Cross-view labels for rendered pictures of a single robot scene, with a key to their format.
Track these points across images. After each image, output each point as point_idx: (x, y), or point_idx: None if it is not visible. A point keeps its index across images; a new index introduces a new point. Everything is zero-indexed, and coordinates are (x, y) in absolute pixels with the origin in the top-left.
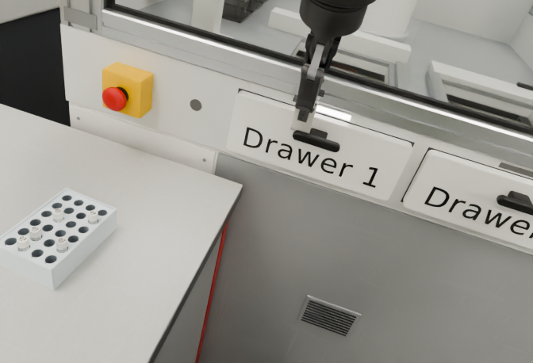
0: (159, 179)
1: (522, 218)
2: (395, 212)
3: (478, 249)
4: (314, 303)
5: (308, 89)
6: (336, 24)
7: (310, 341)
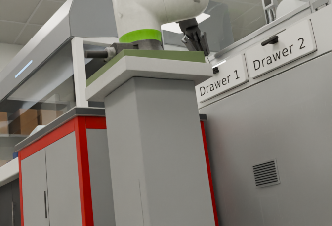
0: None
1: (283, 48)
2: (255, 86)
3: (288, 76)
4: (255, 166)
5: (188, 47)
6: (184, 24)
7: (268, 203)
